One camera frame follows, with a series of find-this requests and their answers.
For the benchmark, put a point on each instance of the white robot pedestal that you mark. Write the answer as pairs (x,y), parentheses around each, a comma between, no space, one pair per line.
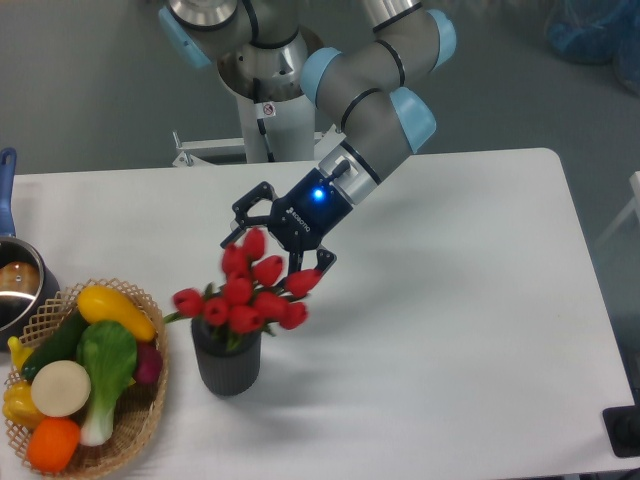
(278,122)

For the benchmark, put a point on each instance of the blue handled saucepan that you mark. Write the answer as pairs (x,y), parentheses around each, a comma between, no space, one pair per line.
(26,281)

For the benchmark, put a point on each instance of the yellow banana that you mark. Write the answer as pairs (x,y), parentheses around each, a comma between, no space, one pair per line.
(19,352)

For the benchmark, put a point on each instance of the woven wicker basket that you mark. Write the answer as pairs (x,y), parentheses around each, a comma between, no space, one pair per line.
(138,410)

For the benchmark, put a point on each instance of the black device at table edge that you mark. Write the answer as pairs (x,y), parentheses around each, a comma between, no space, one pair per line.
(622,426)

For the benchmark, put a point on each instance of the orange fruit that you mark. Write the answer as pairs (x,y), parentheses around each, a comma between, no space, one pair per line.
(53,444)

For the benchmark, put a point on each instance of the green cucumber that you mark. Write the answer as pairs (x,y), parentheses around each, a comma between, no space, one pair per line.
(60,345)

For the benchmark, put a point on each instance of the yellow bell pepper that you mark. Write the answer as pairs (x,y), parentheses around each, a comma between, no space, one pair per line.
(19,407)

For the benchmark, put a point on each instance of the red tulip bouquet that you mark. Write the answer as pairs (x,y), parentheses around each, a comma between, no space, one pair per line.
(255,295)

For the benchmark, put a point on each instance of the white round radish slice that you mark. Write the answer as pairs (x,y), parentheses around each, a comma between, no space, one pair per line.
(61,388)

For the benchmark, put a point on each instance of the yellow squash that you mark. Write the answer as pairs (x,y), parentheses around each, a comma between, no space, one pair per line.
(98,303)

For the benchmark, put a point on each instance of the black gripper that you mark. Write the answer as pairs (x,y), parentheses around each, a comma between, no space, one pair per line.
(307,215)

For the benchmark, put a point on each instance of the green bok choy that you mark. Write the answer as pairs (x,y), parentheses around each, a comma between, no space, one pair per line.
(108,353)

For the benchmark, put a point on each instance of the white chair frame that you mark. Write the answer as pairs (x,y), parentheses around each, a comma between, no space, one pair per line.
(627,216)

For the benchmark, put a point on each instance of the dark grey ribbed vase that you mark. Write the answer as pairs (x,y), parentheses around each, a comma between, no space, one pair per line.
(226,373)

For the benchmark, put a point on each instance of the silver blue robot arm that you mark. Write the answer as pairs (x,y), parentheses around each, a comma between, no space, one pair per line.
(366,94)

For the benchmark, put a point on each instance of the blue plastic bag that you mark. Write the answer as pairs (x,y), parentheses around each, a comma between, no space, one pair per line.
(597,33)

